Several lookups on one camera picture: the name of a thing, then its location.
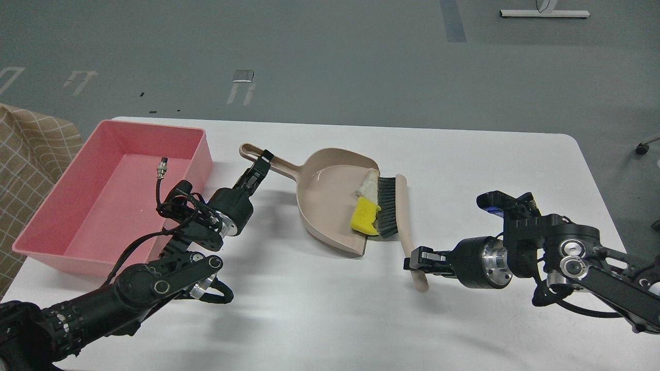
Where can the beige hand brush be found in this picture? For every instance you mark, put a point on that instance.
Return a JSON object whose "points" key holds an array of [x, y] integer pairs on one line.
{"points": [[395, 219]]}

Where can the pink plastic bin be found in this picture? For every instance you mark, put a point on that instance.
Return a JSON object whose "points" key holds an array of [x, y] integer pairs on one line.
{"points": [[106, 197]]}

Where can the bread slice piece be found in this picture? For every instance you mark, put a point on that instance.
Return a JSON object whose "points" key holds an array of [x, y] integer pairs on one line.
{"points": [[369, 187]]}

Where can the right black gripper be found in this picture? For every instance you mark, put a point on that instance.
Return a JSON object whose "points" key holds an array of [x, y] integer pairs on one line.
{"points": [[478, 263]]}

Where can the brown checkered cloth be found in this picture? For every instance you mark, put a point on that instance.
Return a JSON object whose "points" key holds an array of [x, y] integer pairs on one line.
{"points": [[35, 151]]}

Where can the white table base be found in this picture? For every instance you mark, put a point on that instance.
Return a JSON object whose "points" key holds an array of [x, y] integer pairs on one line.
{"points": [[546, 9]]}

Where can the black caster wheel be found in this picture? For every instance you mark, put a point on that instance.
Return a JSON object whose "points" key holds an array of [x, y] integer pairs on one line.
{"points": [[643, 147]]}

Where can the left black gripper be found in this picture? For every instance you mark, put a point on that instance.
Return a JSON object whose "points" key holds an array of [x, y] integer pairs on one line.
{"points": [[232, 205]]}

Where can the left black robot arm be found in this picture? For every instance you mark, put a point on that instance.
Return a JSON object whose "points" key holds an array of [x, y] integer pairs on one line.
{"points": [[179, 263]]}

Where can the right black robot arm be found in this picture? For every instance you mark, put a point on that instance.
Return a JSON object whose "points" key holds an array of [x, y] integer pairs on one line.
{"points": [[570, 266]]}

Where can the yellow sponge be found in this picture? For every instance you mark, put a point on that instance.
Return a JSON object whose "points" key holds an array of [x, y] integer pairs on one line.
{"points": [[364, 216]]}

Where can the beige plastic dustpan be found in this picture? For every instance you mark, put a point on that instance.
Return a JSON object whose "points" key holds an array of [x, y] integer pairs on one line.
{"points": [[325, 187]]}

